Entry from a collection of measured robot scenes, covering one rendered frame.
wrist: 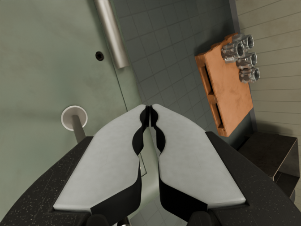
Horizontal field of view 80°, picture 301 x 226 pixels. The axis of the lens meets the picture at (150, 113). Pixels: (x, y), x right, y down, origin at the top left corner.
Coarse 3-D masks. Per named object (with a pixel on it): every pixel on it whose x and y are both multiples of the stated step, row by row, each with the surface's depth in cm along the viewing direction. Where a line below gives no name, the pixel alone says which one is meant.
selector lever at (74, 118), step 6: (66, 108) 25; (72, 108) 26; (78, 108) 26; (66, 114) 25; (72, 114) 26; (78, 114) 26; (84, 114) 27; (66, 120) 25; (72, 120) 25; (78, 120) 25; (84, 120) 27; (66, 126) 25; (72, 126) 26; (78, 126) 24; (78, 132) 23; (84, 132) 24; (78, 138) 22
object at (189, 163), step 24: (168, 120) 10; (168, 144) 8; (192, 144) 8; (168, 168) 7; (192, 168) 7; (216, 168) 7; (168, 192) 7; (192, 192) 6; (216, 192) 6; (240, 192) 6
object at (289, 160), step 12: (252, 144) 291; (264, 144) 282; (276, 144) 273; (288, 144) 265; (252, 156) 266; (264, 156) 258; (276, 156) 251; (288, 156) 295; (264, 168) 239; (276, 168) 233; (288, 168) 304; (276, 180) 304; (288, 180) 298; (288, 192) 279
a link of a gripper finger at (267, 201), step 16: (224, 144) 8; (224, 160) 7; (240, 160) 7; (240, 176) 7; (256, 176) 7; (256, 192) 6; (272, 192) 6; (224, 208) 6; (240, 208) 6; (256, 208) 6; (272, 208) 6; (288, 208) 5; (224, 224) 5; (240, 224) 5; (256, 224) 5; (272, 224) 5; (288, 224) 5
